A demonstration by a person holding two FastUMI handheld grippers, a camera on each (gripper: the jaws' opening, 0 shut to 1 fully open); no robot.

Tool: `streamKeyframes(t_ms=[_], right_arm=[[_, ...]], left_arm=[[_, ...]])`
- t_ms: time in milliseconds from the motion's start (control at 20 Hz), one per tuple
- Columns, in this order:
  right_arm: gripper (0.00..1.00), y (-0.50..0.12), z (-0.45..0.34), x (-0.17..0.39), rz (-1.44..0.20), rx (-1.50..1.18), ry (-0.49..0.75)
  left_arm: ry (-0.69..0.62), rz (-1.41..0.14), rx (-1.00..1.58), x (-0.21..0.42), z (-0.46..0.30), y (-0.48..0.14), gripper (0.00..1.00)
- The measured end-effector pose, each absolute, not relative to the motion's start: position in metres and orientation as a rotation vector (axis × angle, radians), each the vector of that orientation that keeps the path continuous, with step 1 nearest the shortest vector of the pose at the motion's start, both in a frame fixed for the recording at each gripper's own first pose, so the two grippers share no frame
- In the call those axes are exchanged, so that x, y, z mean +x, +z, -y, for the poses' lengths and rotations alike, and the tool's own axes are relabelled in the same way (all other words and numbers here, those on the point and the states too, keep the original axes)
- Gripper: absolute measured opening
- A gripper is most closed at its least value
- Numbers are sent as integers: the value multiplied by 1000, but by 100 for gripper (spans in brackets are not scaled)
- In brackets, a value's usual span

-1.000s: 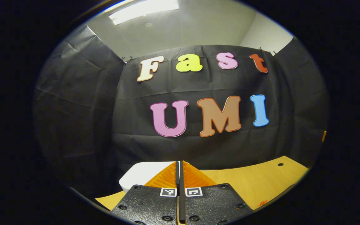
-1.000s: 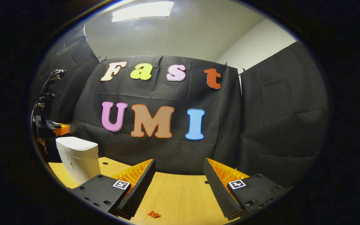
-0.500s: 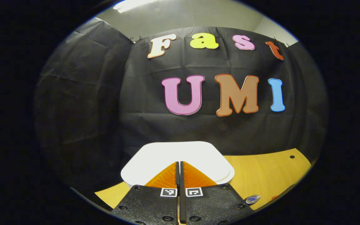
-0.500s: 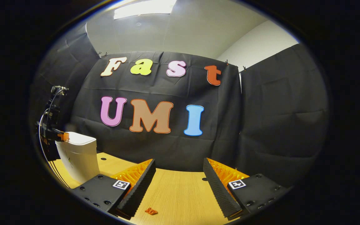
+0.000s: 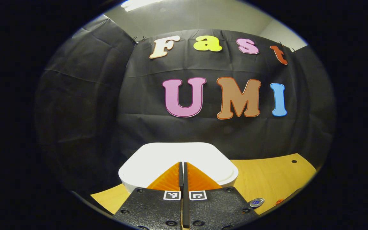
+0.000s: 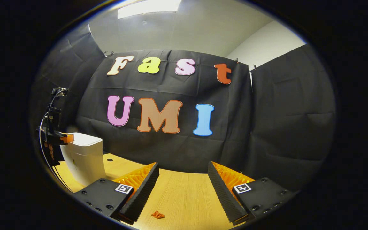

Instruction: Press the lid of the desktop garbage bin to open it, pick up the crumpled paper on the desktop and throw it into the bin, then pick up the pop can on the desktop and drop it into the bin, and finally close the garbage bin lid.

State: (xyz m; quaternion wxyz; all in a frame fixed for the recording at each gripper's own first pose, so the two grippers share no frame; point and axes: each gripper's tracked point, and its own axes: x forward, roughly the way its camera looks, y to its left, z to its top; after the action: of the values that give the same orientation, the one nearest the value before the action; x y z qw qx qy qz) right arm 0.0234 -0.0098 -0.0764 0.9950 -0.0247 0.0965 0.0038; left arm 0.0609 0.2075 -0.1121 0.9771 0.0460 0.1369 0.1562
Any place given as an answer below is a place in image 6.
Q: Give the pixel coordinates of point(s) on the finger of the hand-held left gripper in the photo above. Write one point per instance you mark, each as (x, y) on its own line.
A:
(59, 139)

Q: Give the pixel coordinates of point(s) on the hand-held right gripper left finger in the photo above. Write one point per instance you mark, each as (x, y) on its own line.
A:
(141, 195)

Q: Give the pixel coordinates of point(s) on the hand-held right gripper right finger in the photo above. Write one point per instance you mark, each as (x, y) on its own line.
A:
(224, 196)

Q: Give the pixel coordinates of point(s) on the orange paper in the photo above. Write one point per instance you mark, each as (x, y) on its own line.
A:
(158, 215)

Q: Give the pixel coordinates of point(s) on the white desktop garbage bin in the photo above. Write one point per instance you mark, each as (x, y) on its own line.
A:
(83, 159)

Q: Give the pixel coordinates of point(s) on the black backdrop cloth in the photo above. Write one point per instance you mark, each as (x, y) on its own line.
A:
(267, 127)

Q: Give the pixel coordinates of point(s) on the rectangular ceiling light panel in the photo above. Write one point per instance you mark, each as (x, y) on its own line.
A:
(149, 7)

